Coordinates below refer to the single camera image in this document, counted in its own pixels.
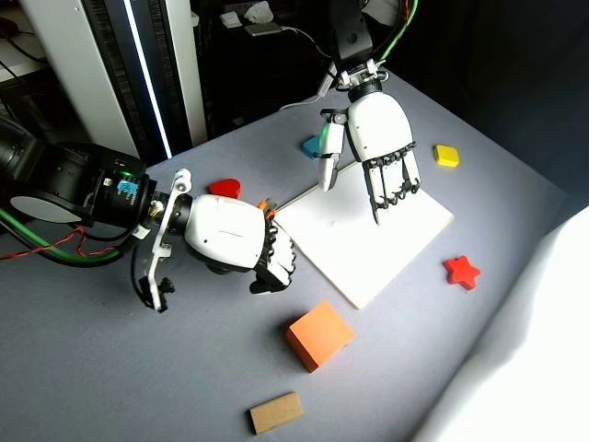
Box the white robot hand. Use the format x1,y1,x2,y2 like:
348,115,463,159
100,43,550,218
317,89,422,227
183,192,299,296

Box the red heart block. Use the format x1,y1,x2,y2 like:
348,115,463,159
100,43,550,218
207,178,243,200

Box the blue block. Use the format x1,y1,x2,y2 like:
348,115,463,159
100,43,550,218
301,135,323,161

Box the yellow block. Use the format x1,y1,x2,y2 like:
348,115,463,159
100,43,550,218
433,144,461,169

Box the white paper pad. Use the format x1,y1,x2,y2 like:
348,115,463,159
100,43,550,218
271,158,456,310

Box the orange rectangular block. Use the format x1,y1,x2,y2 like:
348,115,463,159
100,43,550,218
284,300,356,374

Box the grey flat device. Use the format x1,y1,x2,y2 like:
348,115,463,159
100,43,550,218
243,21,283,38

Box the grey table cloth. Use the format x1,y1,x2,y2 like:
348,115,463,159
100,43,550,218
0,68,572,442

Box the red star block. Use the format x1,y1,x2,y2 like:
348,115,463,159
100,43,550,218
442,255,482,291

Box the tan wooden block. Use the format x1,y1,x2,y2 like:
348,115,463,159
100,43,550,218
249,391,305,436

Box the white cabinet with light strip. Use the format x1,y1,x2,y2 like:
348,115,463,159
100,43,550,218
17,0,208,160

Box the white backdrop sheet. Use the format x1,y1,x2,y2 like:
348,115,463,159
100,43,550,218
409,206,589,442

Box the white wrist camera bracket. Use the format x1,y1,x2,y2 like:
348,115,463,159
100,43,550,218
137,168,193,314

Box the thin white cable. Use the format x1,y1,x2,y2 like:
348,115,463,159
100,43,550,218
278,25,333,111

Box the green cable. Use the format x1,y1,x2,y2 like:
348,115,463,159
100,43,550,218
0,206,126,269
372,0,420,62

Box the red twisted cable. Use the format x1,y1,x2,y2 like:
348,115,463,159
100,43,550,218
0,225,121,262

